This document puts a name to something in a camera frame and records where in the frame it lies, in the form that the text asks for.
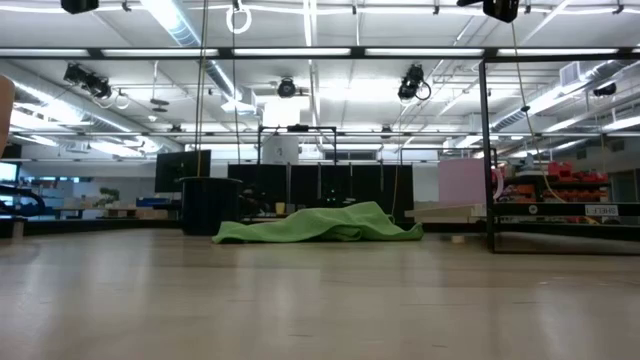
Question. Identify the wooden shelf with black frame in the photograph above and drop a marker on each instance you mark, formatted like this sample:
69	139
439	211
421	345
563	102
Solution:
550	209

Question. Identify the black aluminium table frame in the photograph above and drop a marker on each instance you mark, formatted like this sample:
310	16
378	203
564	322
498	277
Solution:
100	226

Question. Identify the black mug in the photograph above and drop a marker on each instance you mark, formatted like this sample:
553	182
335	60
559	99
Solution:
210	207

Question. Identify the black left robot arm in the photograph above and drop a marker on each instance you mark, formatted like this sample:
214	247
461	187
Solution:
80	5

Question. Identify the white box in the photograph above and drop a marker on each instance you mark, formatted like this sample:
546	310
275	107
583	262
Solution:
280	150

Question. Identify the black overhead rig beam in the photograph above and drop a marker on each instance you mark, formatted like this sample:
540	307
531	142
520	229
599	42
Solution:
225	52

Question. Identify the rack with red bins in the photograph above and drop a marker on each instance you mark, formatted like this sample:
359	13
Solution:
560	172

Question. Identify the black room partition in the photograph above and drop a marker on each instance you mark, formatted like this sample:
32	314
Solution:
305	185

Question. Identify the potted plant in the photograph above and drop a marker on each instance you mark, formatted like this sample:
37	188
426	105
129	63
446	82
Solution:
109	196

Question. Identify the dark computer monitor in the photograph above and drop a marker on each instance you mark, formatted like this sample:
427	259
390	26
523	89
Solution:
175	170

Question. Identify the lilac mug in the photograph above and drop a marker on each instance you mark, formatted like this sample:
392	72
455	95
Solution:
460	180

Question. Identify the green microfibre cloth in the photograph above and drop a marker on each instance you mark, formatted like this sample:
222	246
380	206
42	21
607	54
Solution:
325	225

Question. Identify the black tubular stand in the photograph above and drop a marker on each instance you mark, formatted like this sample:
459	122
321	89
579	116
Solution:
297	128

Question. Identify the black ceiling-mounted camera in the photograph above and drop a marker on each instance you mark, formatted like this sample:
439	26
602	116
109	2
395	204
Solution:
87	80
286	88
411	82

